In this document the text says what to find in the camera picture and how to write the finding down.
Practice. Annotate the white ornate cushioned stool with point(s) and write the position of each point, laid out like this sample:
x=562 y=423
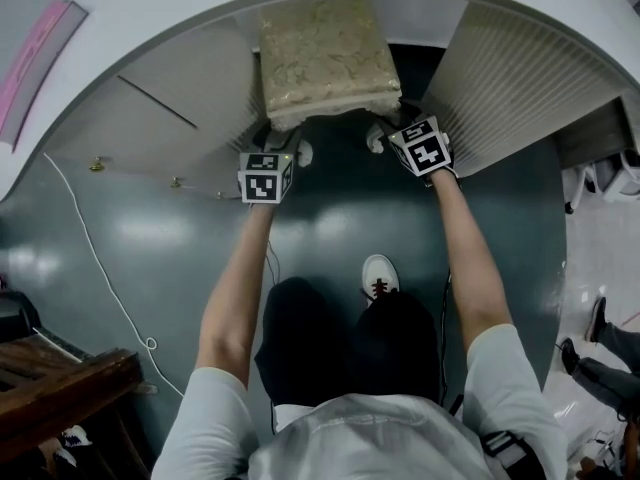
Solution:
x=325 y=58

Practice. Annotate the white dressing table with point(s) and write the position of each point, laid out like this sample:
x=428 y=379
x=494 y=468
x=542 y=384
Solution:
x=150 y=118

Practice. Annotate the white shoe with red laces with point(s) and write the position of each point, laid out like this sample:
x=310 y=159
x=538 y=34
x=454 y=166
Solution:
x=379 y=270

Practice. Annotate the person's left forearm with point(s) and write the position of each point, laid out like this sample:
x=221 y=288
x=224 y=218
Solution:
x=240 y=288

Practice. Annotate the person's right forearm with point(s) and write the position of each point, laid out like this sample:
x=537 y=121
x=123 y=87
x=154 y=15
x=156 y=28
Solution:
x=470 y=268

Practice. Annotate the black trousers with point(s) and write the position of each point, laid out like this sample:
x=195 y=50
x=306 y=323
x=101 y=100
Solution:
x=300 y=348

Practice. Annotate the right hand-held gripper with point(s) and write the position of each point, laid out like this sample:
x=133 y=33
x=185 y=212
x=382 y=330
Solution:
x=427 y=155

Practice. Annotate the dark wooden furniture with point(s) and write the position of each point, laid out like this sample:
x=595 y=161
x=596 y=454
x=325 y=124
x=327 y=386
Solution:
x=60 y=388

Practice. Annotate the white chair frame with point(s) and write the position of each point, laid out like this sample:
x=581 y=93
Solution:
x=620 y=183

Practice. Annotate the white t-shirt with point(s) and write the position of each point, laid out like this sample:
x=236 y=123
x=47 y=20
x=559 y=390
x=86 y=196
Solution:
x=360 y=443

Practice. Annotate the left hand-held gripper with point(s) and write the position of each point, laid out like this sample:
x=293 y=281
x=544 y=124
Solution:
x=260 y=185

